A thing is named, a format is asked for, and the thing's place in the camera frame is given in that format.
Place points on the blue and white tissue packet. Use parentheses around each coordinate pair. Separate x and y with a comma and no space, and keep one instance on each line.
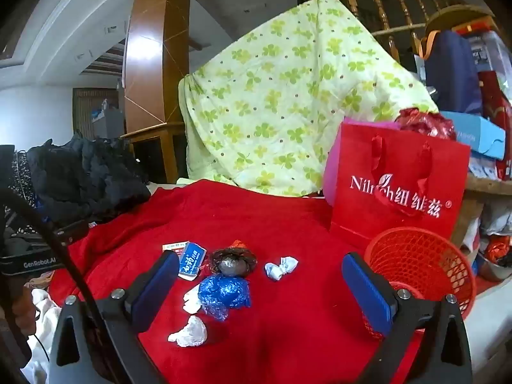
(192,262)

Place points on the black and white speckled garment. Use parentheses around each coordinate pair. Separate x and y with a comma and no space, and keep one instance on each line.
(20,176)

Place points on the red carton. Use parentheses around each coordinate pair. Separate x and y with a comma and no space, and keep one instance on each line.
(494,100)

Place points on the orange plastic bag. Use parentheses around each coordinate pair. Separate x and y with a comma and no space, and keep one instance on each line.
(498,246)

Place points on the dark round net wrapper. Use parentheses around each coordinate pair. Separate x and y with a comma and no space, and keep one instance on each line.
(234,266)

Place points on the clear plastic storage box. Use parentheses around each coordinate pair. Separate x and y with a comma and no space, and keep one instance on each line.
(486,48)

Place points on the white cloth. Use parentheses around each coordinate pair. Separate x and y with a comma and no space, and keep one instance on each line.
(44,320)

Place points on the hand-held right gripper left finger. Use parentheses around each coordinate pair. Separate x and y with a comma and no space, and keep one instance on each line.
(156,284)

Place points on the red mesh plastic basket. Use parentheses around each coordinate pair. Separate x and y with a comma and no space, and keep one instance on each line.
(420,256)

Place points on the round wooden table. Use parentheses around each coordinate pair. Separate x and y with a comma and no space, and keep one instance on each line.
(484,182)

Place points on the grey cabinet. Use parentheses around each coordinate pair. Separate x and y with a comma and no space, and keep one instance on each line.
(108,124)

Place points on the black fluffy garment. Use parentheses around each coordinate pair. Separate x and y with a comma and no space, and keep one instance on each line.
(88,180)

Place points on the wooden stair railing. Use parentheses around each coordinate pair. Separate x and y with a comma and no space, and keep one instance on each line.
(384,16)

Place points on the crumpled shiny red plastic bag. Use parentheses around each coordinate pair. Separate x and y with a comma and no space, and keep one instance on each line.
(424,124)

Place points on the red paper gift bag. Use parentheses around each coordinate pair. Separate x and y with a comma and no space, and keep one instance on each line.
(448,176)

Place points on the red plastic wrapper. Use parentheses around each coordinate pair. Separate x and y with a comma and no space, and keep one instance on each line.
(238,244)

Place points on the steel basin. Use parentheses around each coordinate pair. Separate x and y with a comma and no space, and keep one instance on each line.
(494,272)

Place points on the red blanket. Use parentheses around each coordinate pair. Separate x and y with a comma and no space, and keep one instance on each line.
(280,328)

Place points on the light blue cardboard box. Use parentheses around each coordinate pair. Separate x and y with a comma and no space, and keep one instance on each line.
(472,128)

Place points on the green clover print quilt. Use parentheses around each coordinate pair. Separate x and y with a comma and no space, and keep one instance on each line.
(280,108)

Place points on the blue plastic bag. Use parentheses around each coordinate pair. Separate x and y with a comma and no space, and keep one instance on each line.
(224,294)

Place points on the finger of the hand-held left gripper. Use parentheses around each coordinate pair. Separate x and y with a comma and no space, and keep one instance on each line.
(74,231)

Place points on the white and red medicine box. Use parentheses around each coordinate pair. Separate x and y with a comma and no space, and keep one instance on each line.
(174,247)

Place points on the white tissue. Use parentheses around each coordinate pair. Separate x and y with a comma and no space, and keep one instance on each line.
(280,268)
(191,302)
(190,332)

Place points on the wooden arch column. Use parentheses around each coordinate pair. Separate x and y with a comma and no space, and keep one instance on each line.
(148,48)

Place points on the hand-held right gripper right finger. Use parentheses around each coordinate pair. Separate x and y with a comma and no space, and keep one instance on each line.
(368,292)

